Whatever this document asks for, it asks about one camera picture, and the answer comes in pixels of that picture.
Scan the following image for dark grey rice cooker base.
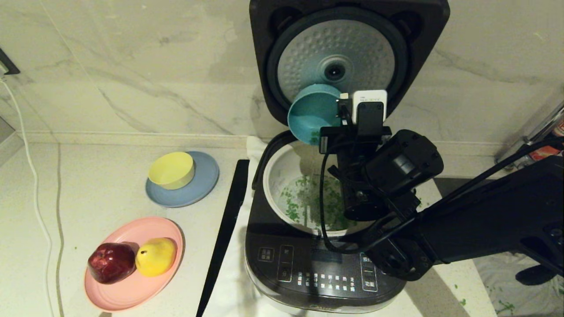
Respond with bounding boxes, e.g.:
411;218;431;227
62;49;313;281
245;130;408;314

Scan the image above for yellow pear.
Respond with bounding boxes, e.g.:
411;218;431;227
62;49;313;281
135;238;178;277

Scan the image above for chopped green vegetables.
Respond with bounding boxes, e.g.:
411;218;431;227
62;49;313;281
280;130;353;232

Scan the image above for white inner pot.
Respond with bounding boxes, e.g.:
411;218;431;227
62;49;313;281
263;141;379;237

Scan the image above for dark grey rice cooker lid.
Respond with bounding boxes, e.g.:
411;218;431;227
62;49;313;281
249;0;451;128

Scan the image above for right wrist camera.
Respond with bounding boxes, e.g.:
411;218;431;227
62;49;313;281
337;89;388;137

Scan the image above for white cable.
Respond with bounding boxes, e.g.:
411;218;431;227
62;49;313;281
0;75;60;317

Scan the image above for pink plate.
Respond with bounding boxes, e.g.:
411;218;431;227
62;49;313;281
84;216;185;312

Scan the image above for red apple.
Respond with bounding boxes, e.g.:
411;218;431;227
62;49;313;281
87;243;137;284

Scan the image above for white cloth with green bits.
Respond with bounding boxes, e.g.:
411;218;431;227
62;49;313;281
474;253;564;317

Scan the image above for blue plate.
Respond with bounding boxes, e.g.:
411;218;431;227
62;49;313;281
145;151;220;208

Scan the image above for chrome faucet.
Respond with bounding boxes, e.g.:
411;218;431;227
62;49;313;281
496;101;564;163

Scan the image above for teal bowl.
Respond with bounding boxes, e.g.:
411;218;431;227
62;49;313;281
287;84;349;146

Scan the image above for black flat strip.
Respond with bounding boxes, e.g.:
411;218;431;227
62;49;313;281
196;159;250;317

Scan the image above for yellow bowl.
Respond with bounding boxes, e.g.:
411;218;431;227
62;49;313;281
148;152;196;190

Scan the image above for small bottle with red label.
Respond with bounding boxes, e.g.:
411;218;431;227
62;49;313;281
529;119;564;161

